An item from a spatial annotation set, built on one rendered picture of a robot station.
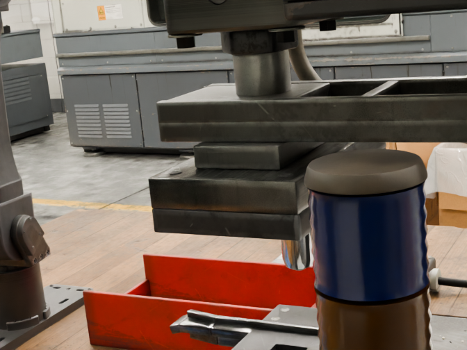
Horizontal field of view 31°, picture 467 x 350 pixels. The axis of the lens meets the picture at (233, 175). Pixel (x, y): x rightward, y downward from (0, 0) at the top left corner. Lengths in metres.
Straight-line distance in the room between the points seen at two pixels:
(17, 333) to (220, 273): 0.23
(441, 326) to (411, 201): 0.61
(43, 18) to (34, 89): 1.63
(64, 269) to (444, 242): 0.50
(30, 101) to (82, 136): 1.37
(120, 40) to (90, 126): 0.75
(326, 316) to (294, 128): 0.25
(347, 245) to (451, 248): 0.83
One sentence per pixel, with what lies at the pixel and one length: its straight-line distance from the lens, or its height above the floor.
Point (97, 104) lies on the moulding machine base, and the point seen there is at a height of 0.42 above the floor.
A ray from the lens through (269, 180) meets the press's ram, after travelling 0.49.
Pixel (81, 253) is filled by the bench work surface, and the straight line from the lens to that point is 1.20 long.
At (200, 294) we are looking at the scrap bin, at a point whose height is 0.92.
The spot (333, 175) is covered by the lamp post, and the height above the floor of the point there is 1.20.
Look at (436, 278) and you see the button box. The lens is 0.94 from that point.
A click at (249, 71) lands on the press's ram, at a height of 1.20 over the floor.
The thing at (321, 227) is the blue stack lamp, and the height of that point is 1.18.
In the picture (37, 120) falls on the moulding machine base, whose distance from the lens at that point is 7.99.
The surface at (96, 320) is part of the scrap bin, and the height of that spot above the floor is 0.93.
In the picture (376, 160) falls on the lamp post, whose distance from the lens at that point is 0.26.
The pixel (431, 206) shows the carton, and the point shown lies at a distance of 3.25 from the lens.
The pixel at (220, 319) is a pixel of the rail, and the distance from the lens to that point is 0.69.
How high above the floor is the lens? 1.26
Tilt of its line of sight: 13 degrees down
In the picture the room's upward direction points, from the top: 6 degrees counter-clockwise
